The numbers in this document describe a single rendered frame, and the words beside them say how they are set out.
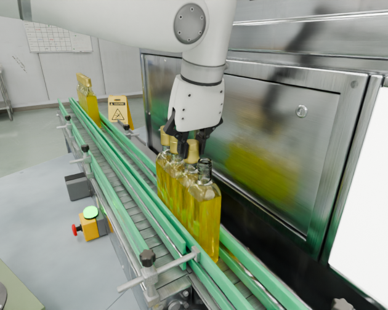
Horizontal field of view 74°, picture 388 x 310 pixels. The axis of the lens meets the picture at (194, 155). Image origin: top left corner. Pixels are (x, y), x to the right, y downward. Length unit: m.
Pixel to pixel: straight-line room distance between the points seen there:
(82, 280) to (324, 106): 0.74
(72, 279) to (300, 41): 0.80
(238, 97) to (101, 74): 5.99
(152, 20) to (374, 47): 0.28
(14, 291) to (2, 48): 5.78
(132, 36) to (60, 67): 6.05
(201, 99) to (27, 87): 6.00
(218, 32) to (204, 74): 0.06
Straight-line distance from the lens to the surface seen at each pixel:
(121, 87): 6.64
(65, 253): 0.94
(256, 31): 0.56
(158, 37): 0.33
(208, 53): 0.43
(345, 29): 0.45
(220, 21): 0.42
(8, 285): 0.79
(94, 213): 0.91
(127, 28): 0.32
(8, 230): 1.14
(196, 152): 0.54
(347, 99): 0.43
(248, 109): 0.57
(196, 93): 0.46
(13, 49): 6.32
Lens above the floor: 1.36
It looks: 24 degrees down
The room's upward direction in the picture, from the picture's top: straight up
